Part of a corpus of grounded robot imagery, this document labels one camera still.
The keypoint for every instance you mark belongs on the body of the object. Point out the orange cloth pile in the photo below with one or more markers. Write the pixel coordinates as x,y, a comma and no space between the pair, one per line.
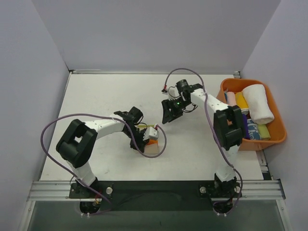
152,147

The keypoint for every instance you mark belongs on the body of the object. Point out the purple rolled towel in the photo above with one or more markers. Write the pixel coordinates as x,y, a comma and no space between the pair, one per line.
246,136

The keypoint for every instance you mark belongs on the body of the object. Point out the white towel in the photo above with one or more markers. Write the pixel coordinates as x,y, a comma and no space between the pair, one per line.
256,99

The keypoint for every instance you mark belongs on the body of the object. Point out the aluminium frame rail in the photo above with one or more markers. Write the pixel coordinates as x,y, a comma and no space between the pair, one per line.
66,191

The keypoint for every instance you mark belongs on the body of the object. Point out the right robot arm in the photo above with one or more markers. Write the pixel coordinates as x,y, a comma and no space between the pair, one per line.
226,124

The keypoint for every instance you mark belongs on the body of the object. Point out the pink rolled towel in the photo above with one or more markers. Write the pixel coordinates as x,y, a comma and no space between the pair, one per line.
231,100

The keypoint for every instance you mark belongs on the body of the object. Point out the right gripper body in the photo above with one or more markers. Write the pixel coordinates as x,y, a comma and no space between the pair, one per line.
170,109

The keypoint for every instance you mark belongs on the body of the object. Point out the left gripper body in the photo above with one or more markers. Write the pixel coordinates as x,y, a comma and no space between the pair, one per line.
137,143

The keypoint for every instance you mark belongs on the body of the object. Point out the black base mat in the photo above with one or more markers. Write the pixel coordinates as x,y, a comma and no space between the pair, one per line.
155,201

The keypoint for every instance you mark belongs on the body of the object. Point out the orange plastic basket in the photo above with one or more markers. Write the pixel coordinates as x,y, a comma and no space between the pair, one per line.
276,128

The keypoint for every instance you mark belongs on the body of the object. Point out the yellow rolled towel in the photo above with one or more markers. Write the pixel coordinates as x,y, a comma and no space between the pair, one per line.
241,102

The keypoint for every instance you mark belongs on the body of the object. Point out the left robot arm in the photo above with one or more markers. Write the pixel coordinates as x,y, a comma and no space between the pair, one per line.
76,144

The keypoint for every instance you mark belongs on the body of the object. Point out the green rolled towel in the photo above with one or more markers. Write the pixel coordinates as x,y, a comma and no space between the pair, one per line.
263,132

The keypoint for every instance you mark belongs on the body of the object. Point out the blue patterned rolled towel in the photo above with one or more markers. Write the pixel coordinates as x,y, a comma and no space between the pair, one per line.
253,132

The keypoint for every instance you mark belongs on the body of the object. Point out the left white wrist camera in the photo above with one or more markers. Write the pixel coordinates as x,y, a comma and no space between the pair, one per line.
151,134

